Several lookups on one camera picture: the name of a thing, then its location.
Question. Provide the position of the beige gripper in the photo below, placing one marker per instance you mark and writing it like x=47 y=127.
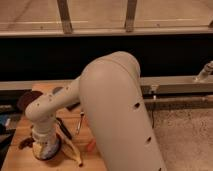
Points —
x=42 y=134

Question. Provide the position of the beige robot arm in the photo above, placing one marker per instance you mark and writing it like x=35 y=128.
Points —
x=109 y=92

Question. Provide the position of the red-brown bowl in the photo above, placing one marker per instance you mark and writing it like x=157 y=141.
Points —
x=39 y=146

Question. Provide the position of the dark grape bunch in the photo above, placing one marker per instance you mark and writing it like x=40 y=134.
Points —
x=27 y=142

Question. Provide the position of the yellow banana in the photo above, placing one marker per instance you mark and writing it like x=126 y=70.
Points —
x=70 y=150

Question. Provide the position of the orange carrot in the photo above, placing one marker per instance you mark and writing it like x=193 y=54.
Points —
x=91 y=145

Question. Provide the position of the blue-grey round lid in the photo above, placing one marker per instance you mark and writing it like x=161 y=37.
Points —
x=56 y=89

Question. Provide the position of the black handled knife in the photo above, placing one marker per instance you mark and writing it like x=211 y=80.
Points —
x=64 y=128

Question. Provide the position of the wooden window frame rail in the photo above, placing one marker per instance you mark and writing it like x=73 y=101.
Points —
x=105 y=17

